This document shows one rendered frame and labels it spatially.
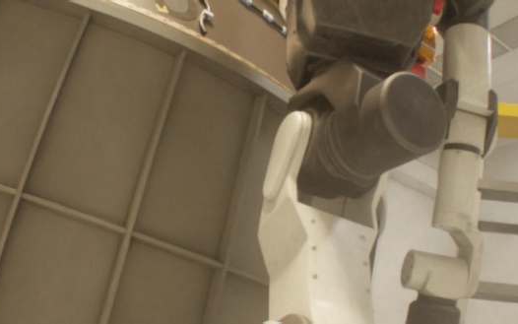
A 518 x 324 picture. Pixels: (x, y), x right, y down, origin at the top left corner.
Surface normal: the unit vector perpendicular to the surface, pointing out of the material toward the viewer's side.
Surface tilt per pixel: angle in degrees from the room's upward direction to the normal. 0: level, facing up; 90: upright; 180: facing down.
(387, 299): 90
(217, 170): 90
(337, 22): 105
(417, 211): 90
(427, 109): 90
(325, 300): 64
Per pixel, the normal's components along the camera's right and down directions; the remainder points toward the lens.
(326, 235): 0.46, -0.60
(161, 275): 0.54, -0.22
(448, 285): 0.04, -0.18
